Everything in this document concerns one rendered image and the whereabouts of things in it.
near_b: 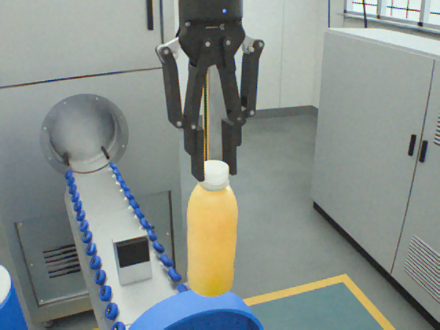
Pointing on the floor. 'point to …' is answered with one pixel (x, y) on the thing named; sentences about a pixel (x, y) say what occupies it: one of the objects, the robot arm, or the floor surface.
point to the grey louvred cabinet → (383, 155)
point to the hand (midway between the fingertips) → (213, 150)
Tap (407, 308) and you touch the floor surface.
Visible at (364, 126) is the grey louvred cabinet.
